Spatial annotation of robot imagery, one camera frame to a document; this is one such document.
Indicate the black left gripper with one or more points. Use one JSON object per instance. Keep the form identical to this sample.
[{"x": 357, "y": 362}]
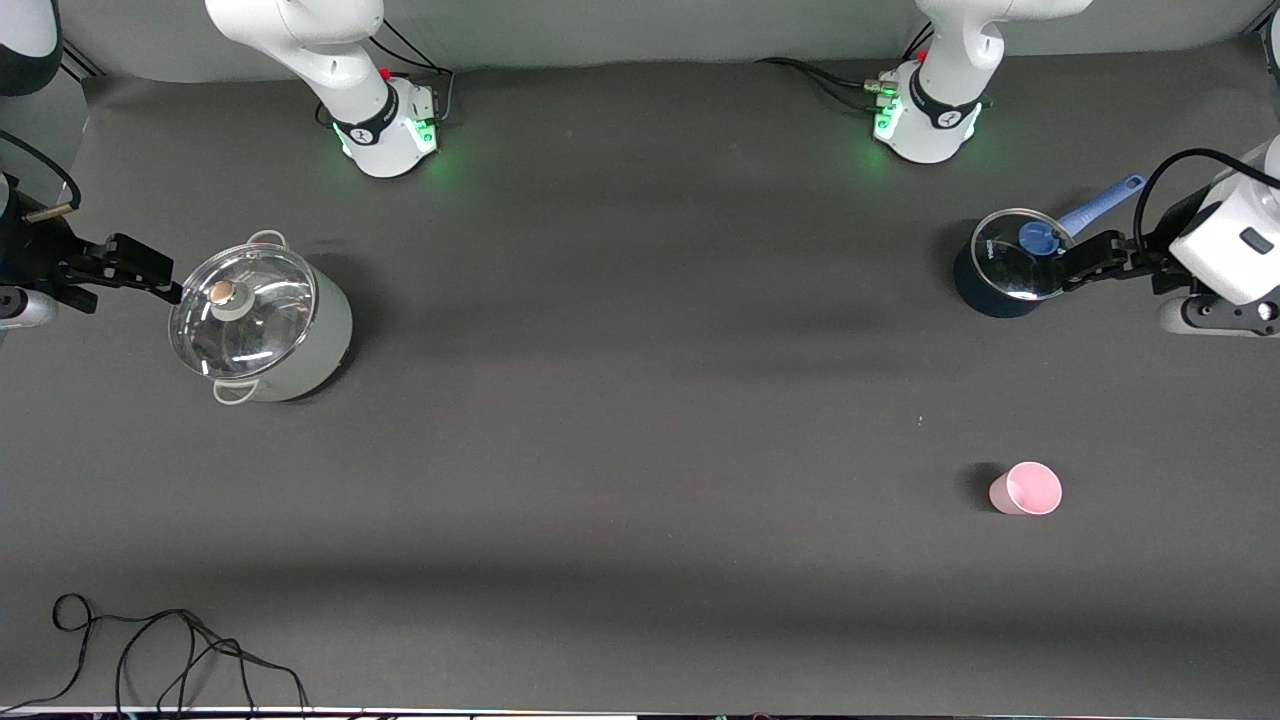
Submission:
[{"x": 1160, "y": 259}]

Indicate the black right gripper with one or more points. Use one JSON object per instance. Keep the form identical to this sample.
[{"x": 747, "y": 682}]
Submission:
[{"x": 32, "y": 253}]

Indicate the pink plastic cup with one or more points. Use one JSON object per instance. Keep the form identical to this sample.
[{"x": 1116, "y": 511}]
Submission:
[{"x": 1030, "y": 490}]

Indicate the glass lid with blue knob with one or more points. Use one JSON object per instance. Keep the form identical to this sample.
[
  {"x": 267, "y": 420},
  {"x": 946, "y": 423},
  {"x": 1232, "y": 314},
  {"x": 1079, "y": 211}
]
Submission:
[{"x": 1010, "y": 265}]

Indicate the large glass pot lid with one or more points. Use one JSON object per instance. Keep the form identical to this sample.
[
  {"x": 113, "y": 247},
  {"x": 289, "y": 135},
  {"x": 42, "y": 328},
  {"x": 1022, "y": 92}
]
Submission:
[{"x": 250, "y": 325}]

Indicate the dark blue saucepan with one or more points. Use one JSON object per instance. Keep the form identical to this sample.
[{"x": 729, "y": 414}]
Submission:
[{"x": 985, "y": 300}]

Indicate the grey-green steel stock pot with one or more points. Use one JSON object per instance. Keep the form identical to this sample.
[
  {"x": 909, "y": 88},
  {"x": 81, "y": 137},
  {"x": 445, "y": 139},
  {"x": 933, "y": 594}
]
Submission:
[{"x": 325, "y": 330}]

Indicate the dark grey table mat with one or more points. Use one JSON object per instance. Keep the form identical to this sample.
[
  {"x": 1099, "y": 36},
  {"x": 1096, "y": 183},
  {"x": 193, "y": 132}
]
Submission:
[{"x": 640, "y": 450}]

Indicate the dark metal frame bar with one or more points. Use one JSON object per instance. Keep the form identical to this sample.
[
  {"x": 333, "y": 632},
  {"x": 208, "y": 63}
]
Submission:
[{"x": 80, "y": 65}]

